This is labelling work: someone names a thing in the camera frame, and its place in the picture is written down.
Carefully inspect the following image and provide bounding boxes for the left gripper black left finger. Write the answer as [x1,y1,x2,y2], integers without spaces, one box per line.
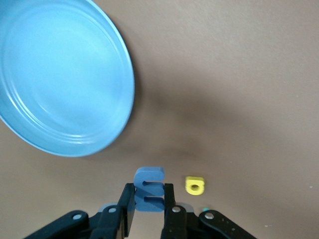
[24,183,137,239]

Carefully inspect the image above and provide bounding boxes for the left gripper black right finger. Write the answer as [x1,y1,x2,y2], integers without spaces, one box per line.
[160,183,257,239]

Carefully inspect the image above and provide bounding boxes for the yellow letter d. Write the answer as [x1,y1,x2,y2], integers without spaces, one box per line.
[185,176,206,196]

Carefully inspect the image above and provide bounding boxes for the blue letter m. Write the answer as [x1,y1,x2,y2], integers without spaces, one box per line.
[134,166,165,214]

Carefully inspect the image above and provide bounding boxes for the blue round plate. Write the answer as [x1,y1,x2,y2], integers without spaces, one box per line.
[0,0,136,158]

